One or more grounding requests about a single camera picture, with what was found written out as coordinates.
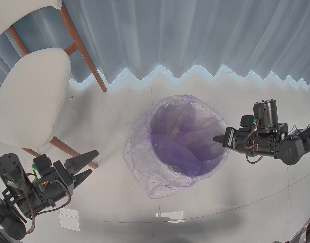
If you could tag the white cushioned wooden chair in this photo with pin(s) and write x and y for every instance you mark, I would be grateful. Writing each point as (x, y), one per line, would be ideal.
(30, 97)

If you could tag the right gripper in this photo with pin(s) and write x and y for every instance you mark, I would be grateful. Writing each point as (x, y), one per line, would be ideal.
(242, 142)

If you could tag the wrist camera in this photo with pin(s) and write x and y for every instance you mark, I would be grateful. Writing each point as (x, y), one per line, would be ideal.
(42, 163)
(246, 121)

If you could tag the white trash bin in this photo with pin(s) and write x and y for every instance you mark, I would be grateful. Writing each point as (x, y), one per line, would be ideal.
(170, 115)

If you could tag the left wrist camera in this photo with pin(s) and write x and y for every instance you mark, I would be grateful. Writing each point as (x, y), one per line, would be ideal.
(42, 163)

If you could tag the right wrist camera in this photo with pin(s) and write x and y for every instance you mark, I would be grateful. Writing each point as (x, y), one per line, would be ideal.
(246, 121)

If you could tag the pale blue curtain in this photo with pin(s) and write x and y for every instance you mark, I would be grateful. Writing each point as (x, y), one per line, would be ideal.
(182, 21)

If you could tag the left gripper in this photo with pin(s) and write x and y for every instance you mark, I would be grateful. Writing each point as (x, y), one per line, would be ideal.
(57, 183)

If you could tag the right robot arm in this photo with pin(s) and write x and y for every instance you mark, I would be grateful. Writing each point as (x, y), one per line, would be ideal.
(294, 148)

